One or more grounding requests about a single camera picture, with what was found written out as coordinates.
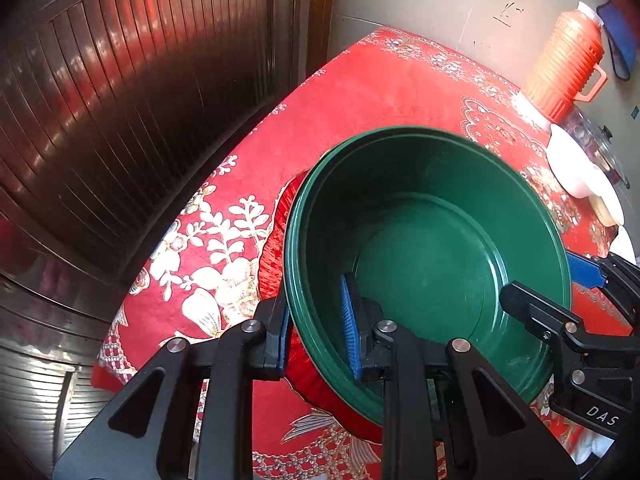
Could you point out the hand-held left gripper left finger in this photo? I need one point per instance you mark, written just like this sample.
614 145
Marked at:
272 345

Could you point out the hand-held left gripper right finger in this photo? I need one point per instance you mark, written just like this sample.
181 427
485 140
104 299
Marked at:
350 325

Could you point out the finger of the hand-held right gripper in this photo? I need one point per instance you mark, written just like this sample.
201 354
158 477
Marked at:
582 267
540 310

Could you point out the small white plastic bowl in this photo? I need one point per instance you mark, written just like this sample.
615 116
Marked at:
625 245

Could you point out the cream plastic bowl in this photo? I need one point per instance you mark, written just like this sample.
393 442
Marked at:
607 207

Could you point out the red ribbed glass dish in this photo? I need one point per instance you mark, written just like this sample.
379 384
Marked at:
320 400

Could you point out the large white foam bowl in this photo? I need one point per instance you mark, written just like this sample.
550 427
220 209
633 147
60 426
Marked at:
570 165

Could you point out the dark green plastic bowl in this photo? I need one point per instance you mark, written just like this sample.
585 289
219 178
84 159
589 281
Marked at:
425 240

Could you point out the clear glass cup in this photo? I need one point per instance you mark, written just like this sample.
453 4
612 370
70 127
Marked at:
580 130

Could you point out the orange thermos flask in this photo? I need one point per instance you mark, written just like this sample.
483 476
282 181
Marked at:
560 70

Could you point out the blue hanging cloth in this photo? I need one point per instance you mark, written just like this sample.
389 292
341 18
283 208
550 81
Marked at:
617 35

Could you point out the red floral tablecloth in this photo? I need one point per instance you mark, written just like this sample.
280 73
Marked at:
380 90

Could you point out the brown wooden door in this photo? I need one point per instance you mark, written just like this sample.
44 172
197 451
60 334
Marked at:
125 110

